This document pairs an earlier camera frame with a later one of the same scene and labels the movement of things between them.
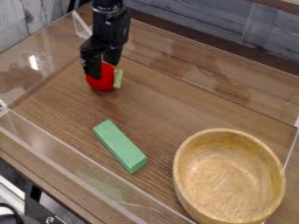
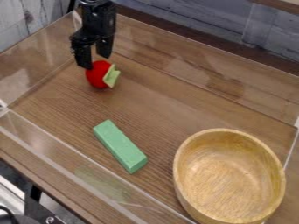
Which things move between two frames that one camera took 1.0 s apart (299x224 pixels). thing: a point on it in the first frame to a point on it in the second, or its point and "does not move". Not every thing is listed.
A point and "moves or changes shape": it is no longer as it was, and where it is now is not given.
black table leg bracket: (34, 213) does not move
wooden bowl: (228, 177) does not move
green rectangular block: (118, 146) does not move
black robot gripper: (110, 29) to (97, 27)
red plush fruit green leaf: (109, 79) moves or changes shape
